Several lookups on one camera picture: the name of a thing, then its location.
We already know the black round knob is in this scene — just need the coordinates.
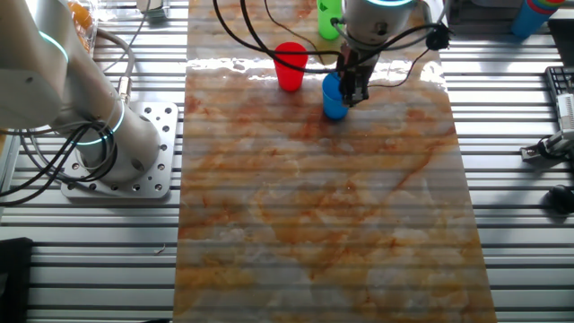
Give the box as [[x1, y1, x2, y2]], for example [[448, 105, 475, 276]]
[[547, 183, 574, 215]]

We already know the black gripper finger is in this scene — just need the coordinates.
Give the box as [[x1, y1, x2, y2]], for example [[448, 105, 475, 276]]
[[353, 74, 371, 108], [339, 74, 355, 107]]

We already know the blue plastic cup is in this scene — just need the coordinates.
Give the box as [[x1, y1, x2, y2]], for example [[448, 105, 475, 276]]
[[321, 72, 351, 121], [510, 0, 555, 39]]

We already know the green plastic cup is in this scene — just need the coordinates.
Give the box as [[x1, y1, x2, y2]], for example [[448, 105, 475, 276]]
[[316, 0, 344, 41]]

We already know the grey hose with metal connector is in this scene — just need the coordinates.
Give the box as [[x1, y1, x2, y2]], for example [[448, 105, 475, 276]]
[[94, 27, 136, 105]]

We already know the clear plastic fruit carton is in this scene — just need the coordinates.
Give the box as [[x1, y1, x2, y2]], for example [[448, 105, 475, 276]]
[[66, 0, 100, 53]]

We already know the marble pattern mat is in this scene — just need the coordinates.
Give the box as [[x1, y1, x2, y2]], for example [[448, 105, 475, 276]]
[[172, 0, 498, 323]]

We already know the black keyboard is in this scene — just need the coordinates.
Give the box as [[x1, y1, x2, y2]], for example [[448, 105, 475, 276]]
[[544, 65, 574, 98]]

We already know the thick black wrist cable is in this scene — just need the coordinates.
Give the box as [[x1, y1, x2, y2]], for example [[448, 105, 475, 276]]
[[213, 0, 344, 75]]

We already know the beige and green long box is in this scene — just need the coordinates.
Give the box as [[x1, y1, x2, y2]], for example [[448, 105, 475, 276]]
[[136, 0, 171, 19]]

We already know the black base cable bundle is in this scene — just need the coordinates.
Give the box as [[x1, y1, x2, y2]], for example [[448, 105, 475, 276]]
[[0, 119, 121, 208]]

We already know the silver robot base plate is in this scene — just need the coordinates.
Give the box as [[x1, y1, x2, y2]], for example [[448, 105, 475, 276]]
[[60, 100, 179, 200]]

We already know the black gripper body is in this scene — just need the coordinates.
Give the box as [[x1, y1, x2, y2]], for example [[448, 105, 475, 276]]
[[336, 43, 381, 86]]

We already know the black cable with round connector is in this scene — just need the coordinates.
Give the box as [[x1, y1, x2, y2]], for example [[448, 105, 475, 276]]
[[370, 22, 453, 89]]

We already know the small silver camera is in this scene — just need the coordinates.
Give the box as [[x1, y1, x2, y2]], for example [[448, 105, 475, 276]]
[[519, 128, 574, 163]]

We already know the thin black wire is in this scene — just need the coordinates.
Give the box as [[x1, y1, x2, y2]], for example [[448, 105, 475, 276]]
[[263, 0, 326, 66]]

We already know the black box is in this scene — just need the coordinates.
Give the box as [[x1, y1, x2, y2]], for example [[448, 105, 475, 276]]
[[0, 237, 33, 323]]

